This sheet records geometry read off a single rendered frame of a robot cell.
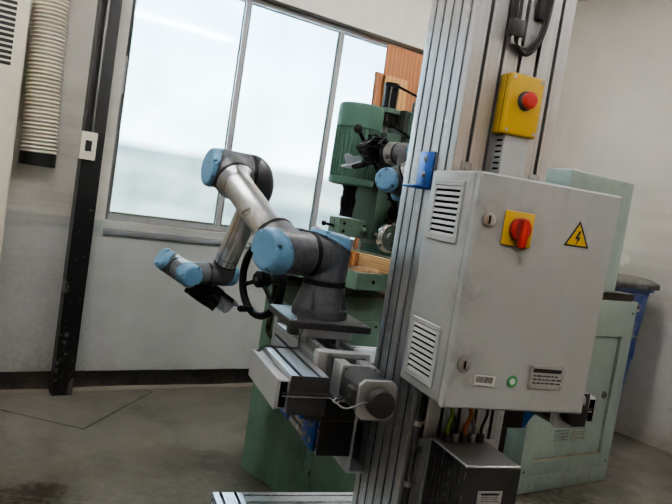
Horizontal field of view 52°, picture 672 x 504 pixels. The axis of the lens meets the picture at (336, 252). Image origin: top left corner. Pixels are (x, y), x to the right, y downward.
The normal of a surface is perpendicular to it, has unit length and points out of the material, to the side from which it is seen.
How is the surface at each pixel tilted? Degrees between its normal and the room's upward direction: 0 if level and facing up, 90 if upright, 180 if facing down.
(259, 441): 90
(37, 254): 90
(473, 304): 90
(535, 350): 90
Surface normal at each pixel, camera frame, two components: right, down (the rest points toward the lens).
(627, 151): -0.82, -0.08
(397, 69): 0.54, 0.11
